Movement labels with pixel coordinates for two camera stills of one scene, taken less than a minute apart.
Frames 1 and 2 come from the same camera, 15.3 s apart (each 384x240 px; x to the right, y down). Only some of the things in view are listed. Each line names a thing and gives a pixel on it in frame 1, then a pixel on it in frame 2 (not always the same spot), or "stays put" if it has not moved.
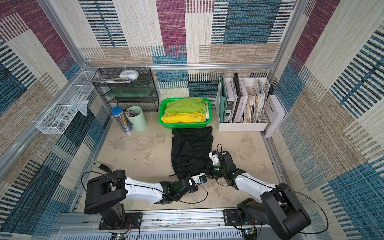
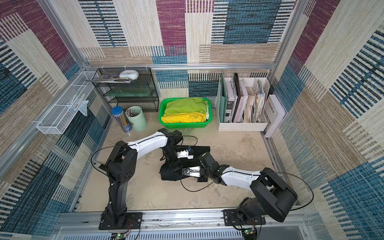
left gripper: (194, 190) -> (172, 164)
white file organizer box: (248, 101) stays put
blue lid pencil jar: (117, 112) stays put
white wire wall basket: (57, 120) stays put
